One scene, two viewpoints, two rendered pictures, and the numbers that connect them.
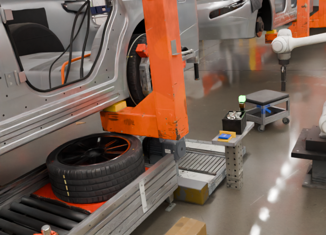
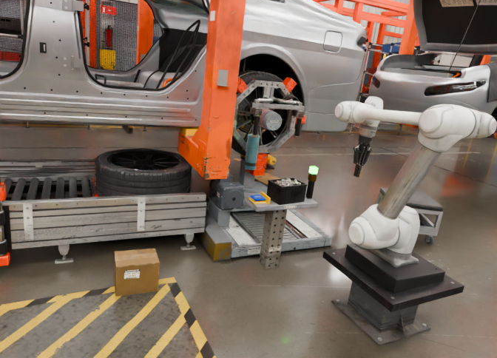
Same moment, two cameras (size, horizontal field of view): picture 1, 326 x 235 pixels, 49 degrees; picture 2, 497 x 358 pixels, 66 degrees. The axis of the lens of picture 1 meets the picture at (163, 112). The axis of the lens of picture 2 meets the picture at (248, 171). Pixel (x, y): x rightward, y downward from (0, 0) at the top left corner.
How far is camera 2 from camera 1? 1.50 m
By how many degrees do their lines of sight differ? 29
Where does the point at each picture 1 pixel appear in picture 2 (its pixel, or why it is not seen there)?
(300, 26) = not seen: outside the picture
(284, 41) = (348, 106)
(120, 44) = not seen: hidden behind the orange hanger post
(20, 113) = (69, 95)
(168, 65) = (210, 95)
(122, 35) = not seen: hidden behind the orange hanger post
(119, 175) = (132, 186)
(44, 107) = (96, 98)
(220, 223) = (200, 282)
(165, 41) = (212, 67)
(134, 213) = (123, 224)
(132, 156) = (154, 174)
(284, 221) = (256, 316)
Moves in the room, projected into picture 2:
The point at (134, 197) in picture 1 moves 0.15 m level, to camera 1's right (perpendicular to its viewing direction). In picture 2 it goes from (127, 208) to (145, 216)
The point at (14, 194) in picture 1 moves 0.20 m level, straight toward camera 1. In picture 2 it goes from (77, 171) to (62, 178)
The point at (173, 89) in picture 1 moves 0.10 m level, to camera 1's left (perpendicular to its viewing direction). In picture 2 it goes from (211, 123) to (197, 120)
